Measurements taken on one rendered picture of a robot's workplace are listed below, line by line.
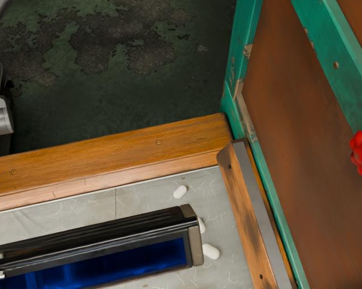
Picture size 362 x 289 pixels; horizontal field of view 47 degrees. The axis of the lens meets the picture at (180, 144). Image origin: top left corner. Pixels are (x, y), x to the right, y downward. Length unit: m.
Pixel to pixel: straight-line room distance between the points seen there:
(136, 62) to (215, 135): 1.13
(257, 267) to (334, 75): 0.42
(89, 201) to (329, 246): 0.50
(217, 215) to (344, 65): 0.52
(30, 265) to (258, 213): 0.42
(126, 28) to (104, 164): 1.31
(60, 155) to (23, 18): 1.45
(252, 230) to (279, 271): 0.09
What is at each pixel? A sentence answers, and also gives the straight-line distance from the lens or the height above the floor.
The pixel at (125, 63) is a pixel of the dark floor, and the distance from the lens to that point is 2.01.
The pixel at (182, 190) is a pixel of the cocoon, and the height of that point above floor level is 0.76.
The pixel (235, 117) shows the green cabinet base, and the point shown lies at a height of 0.82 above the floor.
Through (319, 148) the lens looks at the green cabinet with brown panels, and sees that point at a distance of 0.56.
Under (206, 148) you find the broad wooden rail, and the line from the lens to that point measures 0.91.
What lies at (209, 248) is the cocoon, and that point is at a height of 0.76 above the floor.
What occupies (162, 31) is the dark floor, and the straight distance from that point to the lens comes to 2.12.
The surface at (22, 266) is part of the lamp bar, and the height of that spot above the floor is 1.11.
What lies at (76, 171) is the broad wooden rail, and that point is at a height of 0.76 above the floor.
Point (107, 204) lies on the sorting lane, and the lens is 0.90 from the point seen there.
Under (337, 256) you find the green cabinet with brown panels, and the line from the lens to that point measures 0.60.
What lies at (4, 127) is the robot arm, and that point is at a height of 0.94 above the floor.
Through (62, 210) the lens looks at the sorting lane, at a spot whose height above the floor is 0.74.
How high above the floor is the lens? 1.58
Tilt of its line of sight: 64 degrees down
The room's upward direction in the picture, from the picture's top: straight up
